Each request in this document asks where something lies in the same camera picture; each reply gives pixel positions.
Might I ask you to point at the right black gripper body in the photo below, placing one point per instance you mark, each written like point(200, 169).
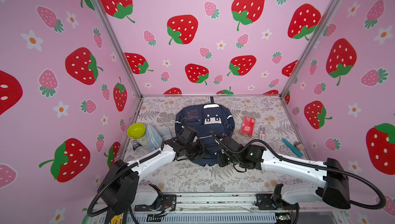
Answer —
point(222, 159)

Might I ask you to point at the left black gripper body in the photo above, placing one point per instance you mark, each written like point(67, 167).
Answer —
point(195, 150)

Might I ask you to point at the navy blue student backpack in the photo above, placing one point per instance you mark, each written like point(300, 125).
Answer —
point(206, 118)

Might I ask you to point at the clear tissue pack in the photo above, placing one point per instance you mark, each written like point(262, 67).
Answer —
point(165, 134)

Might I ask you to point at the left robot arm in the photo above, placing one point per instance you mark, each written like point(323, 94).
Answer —
point(119, 190)

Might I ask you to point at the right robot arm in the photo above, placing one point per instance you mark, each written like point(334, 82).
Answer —
point(326, 181)

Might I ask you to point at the red small card pack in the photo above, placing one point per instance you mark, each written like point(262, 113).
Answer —
point(247, 128)

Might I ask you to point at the green lid clear jar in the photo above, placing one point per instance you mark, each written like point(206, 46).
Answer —
point(136, 131)

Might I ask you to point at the small dark snack packet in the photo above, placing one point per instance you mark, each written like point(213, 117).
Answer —
point(135, 145)

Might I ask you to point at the teal pen case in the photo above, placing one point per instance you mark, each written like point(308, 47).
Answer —
point(298, 153)

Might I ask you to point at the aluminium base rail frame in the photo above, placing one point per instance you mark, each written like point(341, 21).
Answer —
point(226, 208)

